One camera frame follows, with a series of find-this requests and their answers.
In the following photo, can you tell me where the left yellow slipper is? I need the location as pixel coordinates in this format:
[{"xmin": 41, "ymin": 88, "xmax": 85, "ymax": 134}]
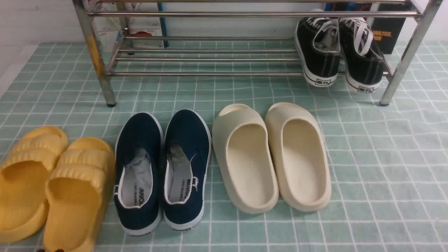
[{"xmin": 0, "ymin": 126, "xmax": 68, "ymax": 243}]

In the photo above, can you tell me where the right black sneaker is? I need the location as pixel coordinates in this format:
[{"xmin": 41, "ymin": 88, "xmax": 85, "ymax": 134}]
[{"xmin": 338, "ymin": 17, "xmax": 384, "ymax": 93}]

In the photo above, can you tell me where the white printed carton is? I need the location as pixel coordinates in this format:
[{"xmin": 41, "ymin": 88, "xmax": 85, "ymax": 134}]
[{"xmin": 92, "ymin": 2, "xmax": 166, "ymax": 53}]

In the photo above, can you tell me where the black box orange text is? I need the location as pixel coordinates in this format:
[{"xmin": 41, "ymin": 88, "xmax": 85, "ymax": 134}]
[{"xmin": 371, "ymin": 3, "xmax": 411, "ymax": 55}]

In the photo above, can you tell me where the cream slipper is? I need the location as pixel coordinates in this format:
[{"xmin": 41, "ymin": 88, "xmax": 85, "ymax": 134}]
[
  {"xmin": 212, "ymin": 104, "xmax": 279, "ymax": 214},
  {"xmin": 265, "ymin": 102, "xmax": 332, "ymax": 212}
]

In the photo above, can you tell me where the right cream slipper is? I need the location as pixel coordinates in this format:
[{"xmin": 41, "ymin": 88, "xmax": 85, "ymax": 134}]
[{"xmin": 265, "ymin": 102, "xmax": 332, "ymax": 212}]

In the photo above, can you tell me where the black sneaker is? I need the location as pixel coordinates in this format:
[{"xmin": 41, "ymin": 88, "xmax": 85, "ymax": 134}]
[
  {"xmin": 294, "ymin": 16, "xmax": 341, "ymax": 88},
  {"xmin": 338, "ymin": 17, "xmax": 384, "ymax": 93}
]

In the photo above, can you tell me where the green checkered cloth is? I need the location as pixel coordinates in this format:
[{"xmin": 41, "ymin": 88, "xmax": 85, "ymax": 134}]
[{"xmin": 0, "ymin": 41, "xmax": 447, "ymax": 252}]

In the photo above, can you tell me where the metal shoe rack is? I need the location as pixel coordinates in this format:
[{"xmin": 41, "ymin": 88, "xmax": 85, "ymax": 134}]
[{"xmin": 72, "ymin": 0, "xmax": 443, "ymax": 107}]

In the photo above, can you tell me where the right yellow slipper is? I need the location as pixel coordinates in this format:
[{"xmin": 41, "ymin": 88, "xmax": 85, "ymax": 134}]
[{"xmin": 43, "ymin": 137, "xmax": 116, "ymax": 252}]

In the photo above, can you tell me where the left cream slipper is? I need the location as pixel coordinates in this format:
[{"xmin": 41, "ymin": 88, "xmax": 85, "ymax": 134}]
[{"xmin": 212, "ymin": 104, "xmax": 279, "ymax": 214}]

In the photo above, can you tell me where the yellow slipper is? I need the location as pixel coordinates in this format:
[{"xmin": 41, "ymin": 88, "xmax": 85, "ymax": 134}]
[
  {"xmin": 0, "ymin": 126, "xmax": 68, "ymax": 243},
  {"xmin": 43, "ymin": 137, "xmax": 116, "ymax": 252}
]

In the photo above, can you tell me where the left black sneaker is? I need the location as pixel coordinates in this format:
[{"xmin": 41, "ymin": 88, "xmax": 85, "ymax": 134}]
[{"xmin": 294, "ymin": 16, "xmax": 341, "ymax": 88}]

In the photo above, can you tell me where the navy canvas shoe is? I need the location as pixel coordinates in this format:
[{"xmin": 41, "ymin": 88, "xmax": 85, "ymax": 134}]
[
  {"xmin": 162, "ymin": 110, "xmax": 212, "ymax": 231},
  {"xmin": 113, "ymin": 113, "xmax": 163, "ymax": 236}
]

